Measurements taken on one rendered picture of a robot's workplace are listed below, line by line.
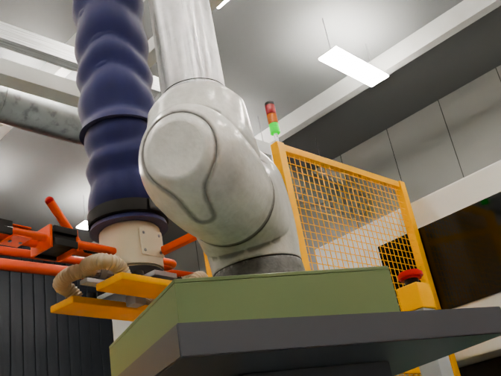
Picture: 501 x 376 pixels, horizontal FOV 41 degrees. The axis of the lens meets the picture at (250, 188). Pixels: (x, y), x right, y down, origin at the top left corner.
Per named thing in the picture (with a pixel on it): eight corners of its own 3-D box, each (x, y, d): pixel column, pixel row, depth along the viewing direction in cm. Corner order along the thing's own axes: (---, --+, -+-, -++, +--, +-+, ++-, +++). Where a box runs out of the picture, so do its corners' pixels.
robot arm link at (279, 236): (313, 268, 117) (285, 159, 126) (289, 242, 101) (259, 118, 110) (227, 292, 120) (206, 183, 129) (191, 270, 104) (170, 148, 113)
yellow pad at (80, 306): (147, 323, 198) (145, 307, 200) (170, 313, 193) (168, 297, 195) (49, 313, 173) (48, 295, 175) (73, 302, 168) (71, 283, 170)
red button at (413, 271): (409, 291, 184) (405, 277, 186) (430, 283, 180) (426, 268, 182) (394, 289, 180) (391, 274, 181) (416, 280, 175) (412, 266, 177)
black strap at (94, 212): (133, 246, 202) (131, 234, 203) (186, 219, 189) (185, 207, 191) (71, 233, 185) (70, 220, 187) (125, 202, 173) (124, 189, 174)
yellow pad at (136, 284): (191, 304, 188) (189, 288, 190) (218, 294, 183) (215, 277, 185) (95, 291, 163) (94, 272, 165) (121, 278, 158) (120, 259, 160)
